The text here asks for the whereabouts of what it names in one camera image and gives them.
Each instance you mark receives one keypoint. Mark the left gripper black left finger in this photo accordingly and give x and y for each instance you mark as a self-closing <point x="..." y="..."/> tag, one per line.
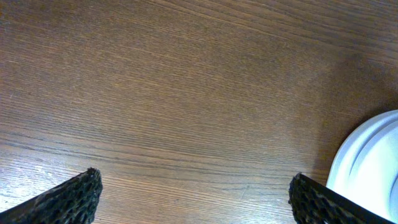
<point x="74" y="201"/>

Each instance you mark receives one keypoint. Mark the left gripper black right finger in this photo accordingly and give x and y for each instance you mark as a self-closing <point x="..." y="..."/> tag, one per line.
<point x="312" y="202"/>

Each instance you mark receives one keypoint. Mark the white digital kitchen scale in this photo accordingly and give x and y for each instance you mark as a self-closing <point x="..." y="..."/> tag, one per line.
<point x="364" y="169"/>

